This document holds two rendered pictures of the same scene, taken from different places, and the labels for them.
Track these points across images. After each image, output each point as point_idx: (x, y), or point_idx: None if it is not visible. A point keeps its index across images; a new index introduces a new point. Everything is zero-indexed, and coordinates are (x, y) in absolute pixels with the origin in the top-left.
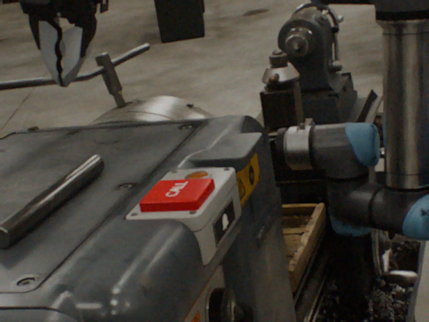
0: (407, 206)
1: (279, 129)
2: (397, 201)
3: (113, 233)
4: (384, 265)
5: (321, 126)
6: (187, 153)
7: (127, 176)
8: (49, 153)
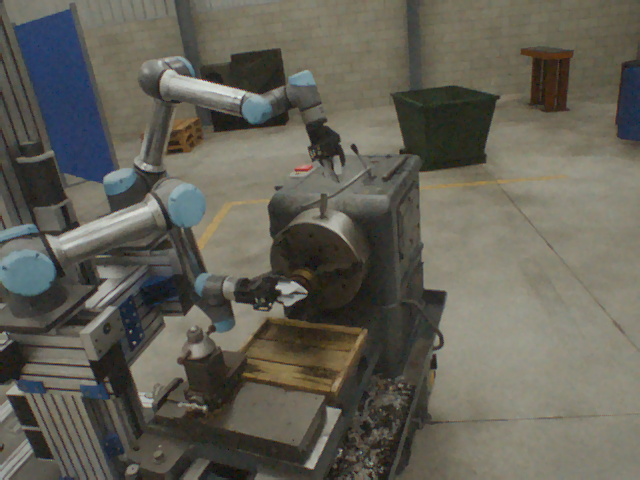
0: None
1: (243, 278)
2: None
3: (319, 164)
4: None
5: (222, 276)
6: (298, 180)
7: (316, 175)
8: (343, 183)
